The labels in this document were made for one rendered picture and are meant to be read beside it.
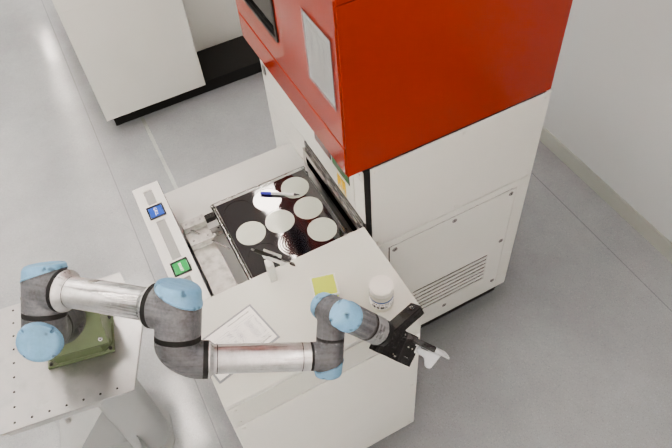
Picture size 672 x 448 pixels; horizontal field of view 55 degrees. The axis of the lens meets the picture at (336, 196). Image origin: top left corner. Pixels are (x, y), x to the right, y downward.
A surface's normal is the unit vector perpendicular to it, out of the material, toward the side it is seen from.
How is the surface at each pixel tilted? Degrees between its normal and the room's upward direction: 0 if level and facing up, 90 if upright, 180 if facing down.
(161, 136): 0
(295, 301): 0
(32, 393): 0
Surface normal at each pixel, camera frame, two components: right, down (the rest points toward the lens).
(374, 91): 0.46, 0.66
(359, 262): -0.07, -0.64
